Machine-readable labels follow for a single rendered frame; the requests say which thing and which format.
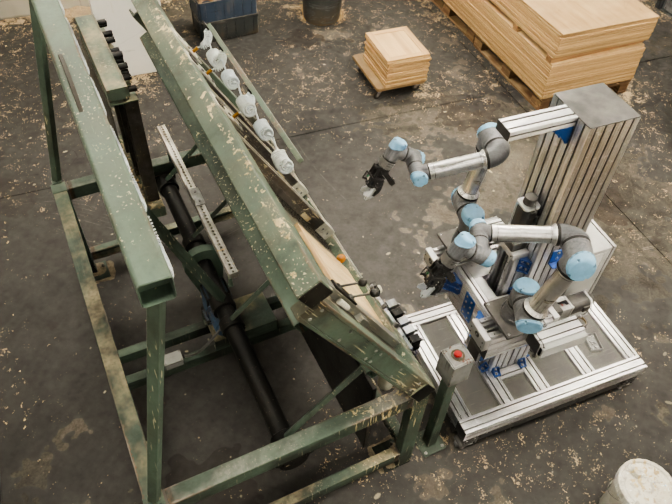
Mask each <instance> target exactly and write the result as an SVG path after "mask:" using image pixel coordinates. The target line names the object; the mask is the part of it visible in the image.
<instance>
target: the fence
mask: <svg viewBox="0 0 672 504"><path fill-rule="evenodd" d="M324 276H325V275H324ZM325 277H326V276H325ZM326 279H327V281H328V282H329V284H330V286H331V287H332V289H333V293H332V294H331V295H329V296H330V297H331V298H332V299H334V300H335V301H337V299H339V298H341V299H343V300H344V301H345V302H346V303H347V304H349V306H350V309H349V310H348V312H350V313H351V314H352V315H353V316H355V315H357V314H358V313H361V314H362V315H364V316H365V317H366V318H367V320H368V322H369V323H370V325H369V326H367V327H368V328H370V329H371V330H372V331H373V332H374V333H376V334H377V335H378V336H379V337H381V338H382V339H383V340H384V341H386V342H387V343H388V344H389V345H391V346H392V347H393V348H394V347H395V346H397V345H398V344H399V343H400V342H399V341H398V339H397V338H396V336H395V335H394V334H393V333H392V332H390V331H389V330H388V329H387V328H386V327H385V326H383V325H382V324H381V323H380V322H379V321H377V320H376V319H375V318H374V317H373V316H372V315H370V314H369V313H368V312H367V311H366V310H365V309H363V308H362V307H361V306H360V305H359V304H358V303H357V305H354V304H353V303H352V302H351V301H350V300H348V299H347V298H346V297H345V296H344V295H342V294H341V293H340V292H339V291H338V290H336V289H335V287H334V285H333V284H332V282H331V280H329V279H328V278H327V277H326Z"/></svg>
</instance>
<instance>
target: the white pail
mask: <svg viewBox="0 0 672 504"><path fill-rule="evenodd" d="M611 483H612V484H611ZM609 484H611V486H610V487H609V488H607V489H608V490H607V491H606V492H605V493H604V494H603V495H602V497H601V498H600V501H599V504H672V478H671V476H670V475H669V474H668V472H666V471H665V470H664V469H663V468H662V467H661V466H659V465H657V464H656V463H654V462H651V461H649V460H646V459H631V460H629V461H627V462H625V463H624V464H623V465H622V466H621V467H620V468H619V470H618V471H617V473H616V475H615V479H614V480H612V481H611V482H610V483H609Z"/></svg>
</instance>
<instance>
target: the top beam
mask: <svg viewBox="0 0 672 504"><path fill-rule="evenodd" d="M131 2H132V3H133V5H134V7H135V9H136V11H137V12H138V14H139V16H140V18H141V20H142V21H143V23H144V25H145V27H146V29H147V30H148V32H149V34H150V36H151V38H152V39H153V41H154V43H155V45H156V47H157V48H158V50H159V52H160V54H161V56H162V57H163V59H164V61H165V63H166V65H167V66H168V68H169V70H170V72H171V74H172V75H173V77H174V79H175V81H176V83H177V84H178V86H179V88H180V90H181V91H182V93H183V95H184V97H185V99H186V100H187V102H188V104H189V106H190V108H191V109H192V111H193V113H194V115H195V117H196V118H197V120H198V122H199V124H200V126H201V127H202V129H203V131H204V133H205V135H206V136H207V138H208V140H209V142H210V144H211V145H212V147H213V149H214V151H215V153H216V154H217V156H218V158H219V160H220V162H221V163H222V165H223V167H224V169H225V171H226V172H227V174H228V176H229V178H230V180H231V181H232V183H233V185H234V187H235V189H236V190H237V192H238V194H239V196H240V198H241V199H242V201H243V203H244V205H245V207H246V208H247V210H248V212H249V214H250V216H251V217H252V219H253V221H254V223H255V225H256V226H257V228H258V230H259V232H260V234H261V235H262V237H263V239H264V241H265V243H266V244H267V246H268V248H269V250H270V252H271V253H272V255H273V257H274V259H275V261H276V262H277V264H278V266H279V268H280V270H281V271H282V273H283V275H284V277H285V279H286V280H287V282H288V284H289V286H290V288H291V289H292V291H293V293H294V295H295V297H296V298H297V299H298V300H299V301H301V302H302V303H303V304H305V305H306V306H307V307H309V308H314V307H315V306H316V305H318V304H319V303H320V302H322V301H323V300H324V299H325V298H327V297H328V296H329V295H331V294H332V293H333V289H332V287H331V286H330V284H329V282H328V281H327V279H326V277H325V276H324V274H323V272H322V271H321V269H320V267H319V266H318V264H317V262H316V261H315V259H314V258H313V256H312V254H311V253H310V251H309V249H308V248H307V246H306V244H305V243H304V241H303V239H302V238H301V236H300V234H299V233H298V231H297V230H296V228H295V226H294V225H293V223H292V221H291V220H290V218H289V216H288V215H287V213H286V211H285V210H284V208H283V206H282V205H281V203H280V202H279V200H278V198H277V197H276V195H275V193H274V192H273V190H272V188H271V187H270V185H269V183H268V182H267V180H266V179H265V177H264V175H263V174H262V172H261V170H260V169H259V167H258V165H257V164H256V162H255V160H254V159H253V157H252V155H251V154H250V152H249V151H248V149H247V147H246V146H245V144H244V142H243V141H242V139H241V137H240V136H239V134H238V132H237V131H236V129H235V127H234V126H233V124H232V123H231V121H230V119H229V118H228V116H227V115H226V114H225V113H224V112H223V111H222V110H221V109H220V108H219V107H218V106H217V105H216V103H215V101H214V100H213V98H212V96H211V95H210V93H209V92H210V91H211V92H212V93H213V91H212V90H211V88H210V86H209V85H208V83H207V81H206V80H205V78H204V76H203V75H202V73H201V72H200V71H199V70H198V69H197V68H196V66H195V65H194V64H193V63H192V62H191V61H190V60H189V58H188V56H187V55H186V53H185V51H184V50H183V49H186V48H185V47H184V46H183V45H182V43H181V42H180V41H179V40H178V39H177V38H176V36H175V35H174V33H173V31H172V30H171V28H170V27H172V28H173V29H174V27H173V25H172V24H171V22H170V20H169V19H168V17H167V15H166V14H165V12H164V11H163V9H162V7H161V6H160V4H159V2H158V1H157V0H131ZM174 30H175V29H174ZM175 31H176V30H175ZM186 50H187V49H186ZM187 52H188V50H187ZM188 53H189V52H188ZM189 54H190V53H189ZM213 94H214V93H213Z"/></svg>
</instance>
